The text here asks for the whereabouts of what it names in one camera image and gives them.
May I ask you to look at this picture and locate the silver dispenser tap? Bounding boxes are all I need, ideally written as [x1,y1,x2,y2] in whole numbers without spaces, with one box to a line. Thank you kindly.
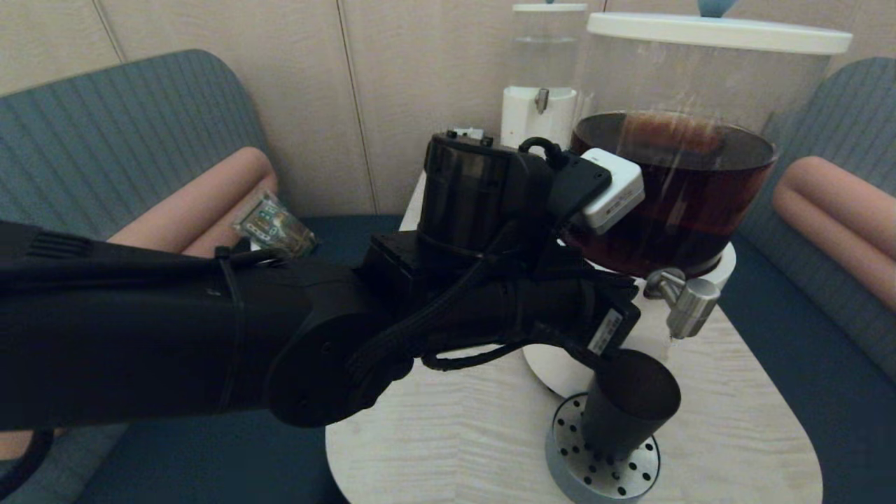
[643,269,722,341]

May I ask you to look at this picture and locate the dark tapered cup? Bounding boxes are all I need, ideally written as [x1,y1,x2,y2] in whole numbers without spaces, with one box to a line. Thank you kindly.
[580,349,682,464]

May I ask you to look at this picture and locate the large tea dispenser white base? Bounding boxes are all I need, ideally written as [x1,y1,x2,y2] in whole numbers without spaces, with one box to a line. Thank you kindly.
[523,35,837,401]

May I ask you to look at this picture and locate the large round perforated drip tray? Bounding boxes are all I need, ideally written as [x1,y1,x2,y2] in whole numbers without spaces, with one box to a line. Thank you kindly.
[545,392,661,504]

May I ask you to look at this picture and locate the short pink bolster cushion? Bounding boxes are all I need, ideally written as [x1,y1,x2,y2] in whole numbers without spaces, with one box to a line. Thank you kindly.
[772,155,896,313]

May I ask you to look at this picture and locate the small white dispenser lid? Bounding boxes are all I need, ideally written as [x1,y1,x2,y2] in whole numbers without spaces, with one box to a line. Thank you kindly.
[512,0,587,13]

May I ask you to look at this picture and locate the large white dispenser lid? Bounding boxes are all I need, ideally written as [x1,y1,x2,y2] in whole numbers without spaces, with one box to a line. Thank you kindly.
[587,0,854,56]

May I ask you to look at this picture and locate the printed snack packet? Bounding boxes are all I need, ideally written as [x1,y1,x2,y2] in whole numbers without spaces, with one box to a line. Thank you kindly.
[234,192,317,258]

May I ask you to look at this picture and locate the teal bench empty seat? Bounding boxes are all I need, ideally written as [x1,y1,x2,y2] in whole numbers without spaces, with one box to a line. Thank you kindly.
[714,57,896,504]

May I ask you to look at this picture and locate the long pink bolster cushion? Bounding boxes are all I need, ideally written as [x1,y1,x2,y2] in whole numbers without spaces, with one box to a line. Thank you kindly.
[0,146,279,463]

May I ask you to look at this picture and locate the teal bench with snack packet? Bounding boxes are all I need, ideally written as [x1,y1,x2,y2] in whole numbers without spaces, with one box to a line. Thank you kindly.
[0,48,407,504]

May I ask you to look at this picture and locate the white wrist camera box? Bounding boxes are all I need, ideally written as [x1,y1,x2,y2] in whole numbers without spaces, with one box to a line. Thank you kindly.
[578,148,645,236]

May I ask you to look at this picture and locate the black camera cable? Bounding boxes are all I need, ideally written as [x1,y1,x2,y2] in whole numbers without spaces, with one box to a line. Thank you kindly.
[518,136,569,170]
[419,339,543,372]

